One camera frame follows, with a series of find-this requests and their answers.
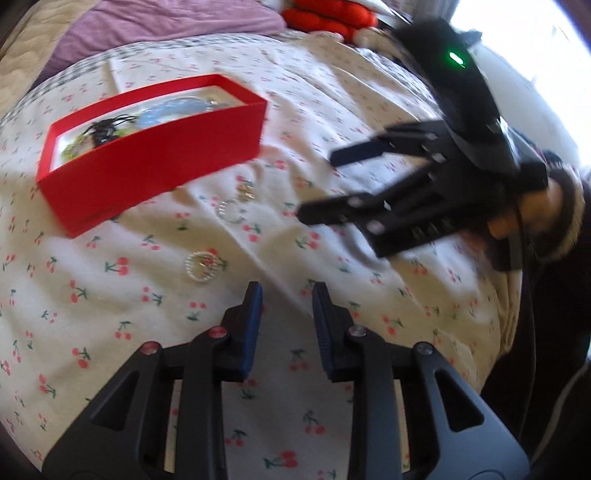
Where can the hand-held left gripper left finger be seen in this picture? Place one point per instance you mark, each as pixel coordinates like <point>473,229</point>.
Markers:
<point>251,323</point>

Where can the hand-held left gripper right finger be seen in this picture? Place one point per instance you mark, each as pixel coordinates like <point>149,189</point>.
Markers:
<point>323,323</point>

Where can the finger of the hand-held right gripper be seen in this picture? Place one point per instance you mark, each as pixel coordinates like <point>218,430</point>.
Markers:
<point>355,152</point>
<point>332,210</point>

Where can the red cardboard box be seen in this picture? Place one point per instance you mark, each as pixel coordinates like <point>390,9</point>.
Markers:
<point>161,161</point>

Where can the person's right forearm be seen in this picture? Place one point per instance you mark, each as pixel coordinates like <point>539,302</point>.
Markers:
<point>570,207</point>

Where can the person's right hand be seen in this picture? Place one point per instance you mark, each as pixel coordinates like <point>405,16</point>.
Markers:
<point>508,221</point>

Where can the orange plush toy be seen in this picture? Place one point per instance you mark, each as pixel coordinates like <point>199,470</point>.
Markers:
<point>323,16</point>

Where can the dark jacket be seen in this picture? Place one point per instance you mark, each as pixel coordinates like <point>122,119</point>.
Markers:
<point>531,369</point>

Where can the purple pillow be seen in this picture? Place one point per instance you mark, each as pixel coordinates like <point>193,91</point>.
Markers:
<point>161,23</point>

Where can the grey gingham sheet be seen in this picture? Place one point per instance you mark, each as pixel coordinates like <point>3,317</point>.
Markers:
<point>92,64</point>

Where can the beige quilted blanket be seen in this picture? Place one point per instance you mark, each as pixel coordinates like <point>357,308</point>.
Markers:
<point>23,55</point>

